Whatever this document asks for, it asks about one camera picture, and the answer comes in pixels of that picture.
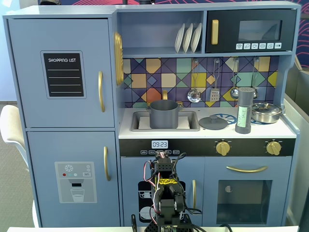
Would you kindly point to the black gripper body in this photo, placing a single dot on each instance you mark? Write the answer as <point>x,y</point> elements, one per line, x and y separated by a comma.
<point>163,156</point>

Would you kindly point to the gray salt shaker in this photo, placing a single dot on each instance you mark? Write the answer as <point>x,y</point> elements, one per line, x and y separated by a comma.
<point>243,113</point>

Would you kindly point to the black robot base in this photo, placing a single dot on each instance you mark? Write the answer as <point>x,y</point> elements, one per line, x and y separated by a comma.
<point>187,223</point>

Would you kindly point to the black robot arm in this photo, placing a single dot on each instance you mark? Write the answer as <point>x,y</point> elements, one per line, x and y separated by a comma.
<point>169,207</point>

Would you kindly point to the yellow tape strip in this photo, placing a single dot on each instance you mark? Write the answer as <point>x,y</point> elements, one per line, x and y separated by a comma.
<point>166,181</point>

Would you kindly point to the blue dishwasher door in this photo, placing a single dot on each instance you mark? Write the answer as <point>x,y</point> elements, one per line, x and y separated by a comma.
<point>130,174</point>

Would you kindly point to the gray plastic pot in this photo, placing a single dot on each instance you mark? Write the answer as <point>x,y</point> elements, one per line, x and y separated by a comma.
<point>164,113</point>

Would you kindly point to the gray toy sink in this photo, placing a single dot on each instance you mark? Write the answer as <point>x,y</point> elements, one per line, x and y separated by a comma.
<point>194,125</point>

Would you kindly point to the blue oven door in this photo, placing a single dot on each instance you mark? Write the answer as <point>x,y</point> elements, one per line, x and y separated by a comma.
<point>212,174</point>

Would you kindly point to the gold faucet knob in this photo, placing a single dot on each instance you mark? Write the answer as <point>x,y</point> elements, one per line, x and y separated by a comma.
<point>180,104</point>

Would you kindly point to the gold stove knob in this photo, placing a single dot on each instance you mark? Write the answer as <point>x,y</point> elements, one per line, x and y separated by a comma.
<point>222,148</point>
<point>273,148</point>

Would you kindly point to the gray plastic pot lid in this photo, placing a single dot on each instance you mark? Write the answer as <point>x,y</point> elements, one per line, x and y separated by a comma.
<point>213,122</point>

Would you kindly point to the gold faucet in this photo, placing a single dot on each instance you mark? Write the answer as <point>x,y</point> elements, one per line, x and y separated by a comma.
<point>164,94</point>

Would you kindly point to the steel skimmer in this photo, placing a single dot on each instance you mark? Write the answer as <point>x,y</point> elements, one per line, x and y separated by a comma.
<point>194,95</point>

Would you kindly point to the robot controller board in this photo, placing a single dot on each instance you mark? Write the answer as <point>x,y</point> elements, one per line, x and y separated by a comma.
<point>169,228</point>

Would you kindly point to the black table clamp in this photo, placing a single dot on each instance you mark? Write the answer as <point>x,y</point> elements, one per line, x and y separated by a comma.
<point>134,222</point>

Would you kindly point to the steel slotted spatula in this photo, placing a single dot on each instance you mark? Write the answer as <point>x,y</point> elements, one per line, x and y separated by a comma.
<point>214,94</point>

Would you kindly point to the black stove control panel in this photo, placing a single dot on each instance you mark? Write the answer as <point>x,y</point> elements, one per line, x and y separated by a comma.
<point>248,147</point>

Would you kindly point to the gray water dispenser sticker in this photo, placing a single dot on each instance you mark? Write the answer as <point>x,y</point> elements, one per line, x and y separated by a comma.
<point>76,182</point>

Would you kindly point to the steel ladle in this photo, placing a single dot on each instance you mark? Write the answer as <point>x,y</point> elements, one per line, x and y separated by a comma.
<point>233,93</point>

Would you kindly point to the gold toy telephone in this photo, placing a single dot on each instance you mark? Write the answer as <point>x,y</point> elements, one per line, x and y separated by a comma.
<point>118,58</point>

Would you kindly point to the steel pot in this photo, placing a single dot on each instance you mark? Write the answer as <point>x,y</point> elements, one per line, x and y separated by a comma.
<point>265,117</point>

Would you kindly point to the steel spoon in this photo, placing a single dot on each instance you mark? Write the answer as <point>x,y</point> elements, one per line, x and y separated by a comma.
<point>255,94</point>

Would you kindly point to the steel pot lid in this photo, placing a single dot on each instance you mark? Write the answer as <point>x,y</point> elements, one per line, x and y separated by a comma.
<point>265,107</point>

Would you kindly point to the white toy plate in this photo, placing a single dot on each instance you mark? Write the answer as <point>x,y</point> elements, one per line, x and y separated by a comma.
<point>187,38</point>
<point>179,38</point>
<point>196,37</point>

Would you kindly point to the blue lower fridge door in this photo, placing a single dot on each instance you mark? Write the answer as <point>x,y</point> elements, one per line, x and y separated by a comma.
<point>43,157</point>

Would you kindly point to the blue fridge door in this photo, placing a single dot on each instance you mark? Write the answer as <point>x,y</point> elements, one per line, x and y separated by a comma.
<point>43,157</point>
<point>24,96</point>

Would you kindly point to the blue toy kitchen body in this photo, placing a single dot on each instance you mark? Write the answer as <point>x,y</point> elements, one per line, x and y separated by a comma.
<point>157,31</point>

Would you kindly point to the black shopping list board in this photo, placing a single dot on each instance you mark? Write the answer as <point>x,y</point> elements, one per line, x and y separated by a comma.
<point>65,75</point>

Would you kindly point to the blue upper fridge door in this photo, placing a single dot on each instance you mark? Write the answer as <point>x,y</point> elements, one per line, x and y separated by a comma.
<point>24,96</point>

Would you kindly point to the beige partition panel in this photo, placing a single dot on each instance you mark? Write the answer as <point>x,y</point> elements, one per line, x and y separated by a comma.
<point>298,82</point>

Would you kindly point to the white chair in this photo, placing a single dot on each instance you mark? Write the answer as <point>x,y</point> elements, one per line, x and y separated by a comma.
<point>10,125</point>

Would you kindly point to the black microwave door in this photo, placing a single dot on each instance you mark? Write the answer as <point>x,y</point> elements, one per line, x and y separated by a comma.
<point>229,14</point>

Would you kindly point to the wide black object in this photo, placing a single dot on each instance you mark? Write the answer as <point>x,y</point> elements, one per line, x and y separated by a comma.
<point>49,2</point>

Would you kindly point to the gray wall peg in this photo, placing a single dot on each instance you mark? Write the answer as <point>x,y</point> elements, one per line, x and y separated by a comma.
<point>217,60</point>
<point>256,58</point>
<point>195,61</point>
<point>235,59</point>

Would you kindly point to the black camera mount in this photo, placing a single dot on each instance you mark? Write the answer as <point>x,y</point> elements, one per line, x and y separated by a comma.
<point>146,2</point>

